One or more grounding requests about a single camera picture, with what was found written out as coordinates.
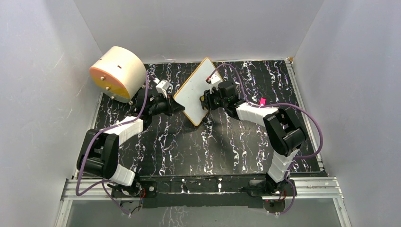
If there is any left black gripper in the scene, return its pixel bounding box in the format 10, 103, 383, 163
149, 94, 185, 118

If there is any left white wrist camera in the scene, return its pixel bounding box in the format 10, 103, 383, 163
153, 79, 171, 98

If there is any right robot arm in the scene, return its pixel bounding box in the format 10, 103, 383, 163
200, 81, 306, 196

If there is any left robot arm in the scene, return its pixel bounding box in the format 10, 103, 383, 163
77, 94, 185, 197

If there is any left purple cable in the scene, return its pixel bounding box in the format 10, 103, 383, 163
75, 70, 160, 217

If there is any black front mounting rail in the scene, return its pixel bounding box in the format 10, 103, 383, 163
140, 174, 264, 209

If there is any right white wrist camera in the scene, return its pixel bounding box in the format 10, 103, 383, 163
206, 74, 223, 86

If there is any cream cylinder with orange face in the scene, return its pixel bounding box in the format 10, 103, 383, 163
89, 46, 146, 103

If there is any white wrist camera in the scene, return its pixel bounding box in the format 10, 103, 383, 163
153, 79, 171, 98
206, 74, 223, 86

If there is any pink plastic cross piece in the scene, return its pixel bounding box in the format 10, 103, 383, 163
259, 98, 266, 106

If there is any white whiteboard with orange frame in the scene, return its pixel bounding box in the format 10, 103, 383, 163
174, 57, 223, 126

